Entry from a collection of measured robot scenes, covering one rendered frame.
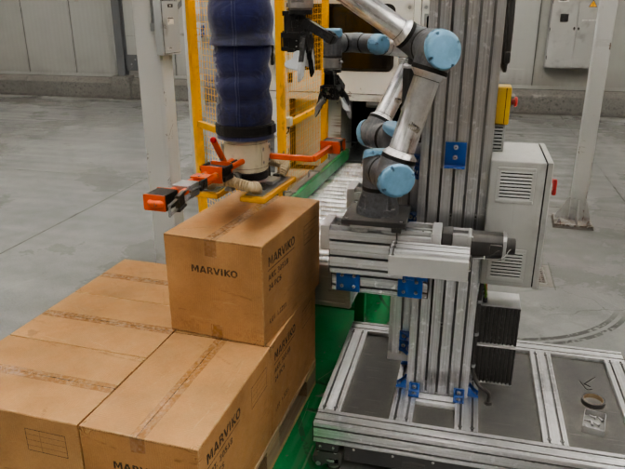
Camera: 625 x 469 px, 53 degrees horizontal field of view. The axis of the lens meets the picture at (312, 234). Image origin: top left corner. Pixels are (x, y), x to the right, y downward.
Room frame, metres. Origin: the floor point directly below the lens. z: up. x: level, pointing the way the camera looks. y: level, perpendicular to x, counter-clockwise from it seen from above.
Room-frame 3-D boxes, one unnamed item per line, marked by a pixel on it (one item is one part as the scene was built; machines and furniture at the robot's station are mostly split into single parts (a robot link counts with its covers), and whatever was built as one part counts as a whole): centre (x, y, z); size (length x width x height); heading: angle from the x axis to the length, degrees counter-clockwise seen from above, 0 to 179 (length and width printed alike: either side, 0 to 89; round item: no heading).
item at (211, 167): (2.14, 0.34, 1.18); 0.10 x 0.08 x 0.06; 71
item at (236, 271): (2.36, 0.26, 0.74); 0.60 x 0.40 x 0.40; 160
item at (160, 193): (1.81, 0.46, 1.18); 0.08 x 0.07 x 0.05; 161
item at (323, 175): (4.26, -0.02, 0.60); 1.60 x 0.10 x 0.09; 163
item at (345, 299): (2.72, 0.15, 0.48); 0.70 x 0.03 x 0.15; 73
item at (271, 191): (2.34, 0.17, 1.08); 0.34 x 0.10 x 0.05; 161
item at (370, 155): (2.11, -0.24, 1.20); 0.13 x 0.12 x 0.14; 12
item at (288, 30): (1.93, 0.04, 1.66); 0.09 x 0.08 x 0.12; 76
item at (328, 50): (2.55, -0.08, 1.59); 0.09 x 0.08 x 0.11; 128
